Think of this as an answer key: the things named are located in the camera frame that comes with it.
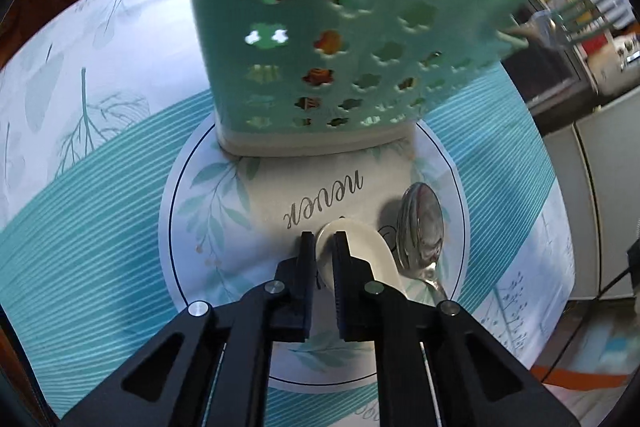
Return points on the teal patterned tablecloth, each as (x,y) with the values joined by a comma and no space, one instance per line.
(119,208)

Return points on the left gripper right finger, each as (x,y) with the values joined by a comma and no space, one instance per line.
(369,310)

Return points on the large steel spoon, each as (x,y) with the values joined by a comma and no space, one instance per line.
(420,238)

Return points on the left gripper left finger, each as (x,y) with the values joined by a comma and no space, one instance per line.
(242,335)

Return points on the green perforated utensil holder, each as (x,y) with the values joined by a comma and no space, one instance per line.
(317,77)

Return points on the white ceramic soup spoon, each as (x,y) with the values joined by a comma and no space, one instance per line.
(365,244)

